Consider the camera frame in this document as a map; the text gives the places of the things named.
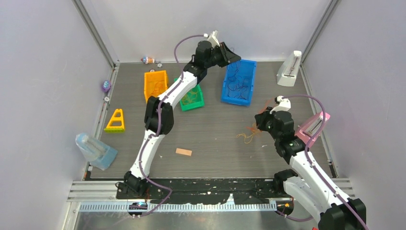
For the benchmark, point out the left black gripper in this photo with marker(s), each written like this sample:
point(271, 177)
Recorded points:
point(227, 55)

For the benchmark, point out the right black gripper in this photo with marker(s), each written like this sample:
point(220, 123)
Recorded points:
point(261, 119)

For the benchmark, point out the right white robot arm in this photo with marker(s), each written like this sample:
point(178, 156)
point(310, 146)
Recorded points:
point(305, 181)

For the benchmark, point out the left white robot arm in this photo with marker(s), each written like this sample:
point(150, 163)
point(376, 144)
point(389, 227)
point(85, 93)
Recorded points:
point(159, 117)

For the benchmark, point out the pink metronome box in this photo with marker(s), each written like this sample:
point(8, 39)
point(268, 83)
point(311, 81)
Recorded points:
point(309, 127)

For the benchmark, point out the blue plastic bin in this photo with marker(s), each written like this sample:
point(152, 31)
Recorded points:
point(239, 81)

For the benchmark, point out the white metronome box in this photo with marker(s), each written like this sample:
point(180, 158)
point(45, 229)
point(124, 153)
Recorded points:
point(287, 74)

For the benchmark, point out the green plastic bin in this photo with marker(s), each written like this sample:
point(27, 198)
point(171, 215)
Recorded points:
point(193, 99)

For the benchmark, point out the orange plastic bin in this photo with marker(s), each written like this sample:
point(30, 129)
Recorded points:
point(155, 83)

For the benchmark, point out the small clown figurine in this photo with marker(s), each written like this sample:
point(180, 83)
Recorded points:
point(147, 60)

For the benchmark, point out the wooden block centre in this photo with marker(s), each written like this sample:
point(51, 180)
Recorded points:
point(185, 152)

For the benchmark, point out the purple round toy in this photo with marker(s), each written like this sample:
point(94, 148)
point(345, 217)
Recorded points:
point(106, 86)

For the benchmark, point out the yellow triangle block left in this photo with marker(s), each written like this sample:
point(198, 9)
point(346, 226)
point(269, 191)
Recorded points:
point(116, 122)

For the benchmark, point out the clear plastic bottle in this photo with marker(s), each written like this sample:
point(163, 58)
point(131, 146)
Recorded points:
point(92, 149)

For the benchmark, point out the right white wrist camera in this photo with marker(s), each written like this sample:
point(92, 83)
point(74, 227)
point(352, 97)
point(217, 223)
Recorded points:
point(282, 104)

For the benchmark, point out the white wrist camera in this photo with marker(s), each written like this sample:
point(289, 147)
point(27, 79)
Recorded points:
point(282, 104)
point(212, 38)

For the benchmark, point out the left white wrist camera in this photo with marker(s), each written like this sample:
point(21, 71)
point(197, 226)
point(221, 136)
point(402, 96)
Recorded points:
point(212, 38)

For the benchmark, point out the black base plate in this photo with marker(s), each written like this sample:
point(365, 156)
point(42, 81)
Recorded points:
point(206, 191)

